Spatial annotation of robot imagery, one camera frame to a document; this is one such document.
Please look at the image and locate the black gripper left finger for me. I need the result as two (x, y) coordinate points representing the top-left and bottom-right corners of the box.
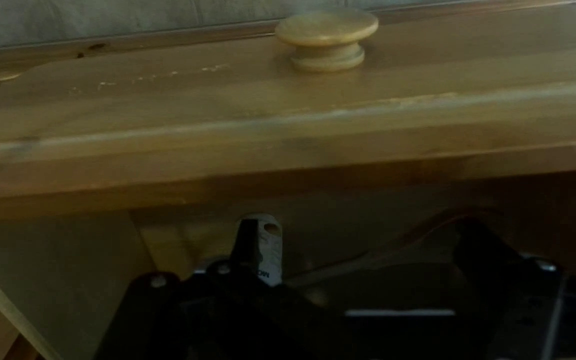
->
(230, 214), (284, 285)

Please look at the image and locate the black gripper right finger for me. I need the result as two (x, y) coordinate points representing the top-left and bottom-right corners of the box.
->
(451, 218), (562, 312)

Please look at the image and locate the wooden drawer front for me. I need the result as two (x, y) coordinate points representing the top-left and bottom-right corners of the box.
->
(0, 3), (576, 220)

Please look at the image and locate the round wooden drawer knob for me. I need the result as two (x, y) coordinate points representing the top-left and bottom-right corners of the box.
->
(274, 7), (379, 72)

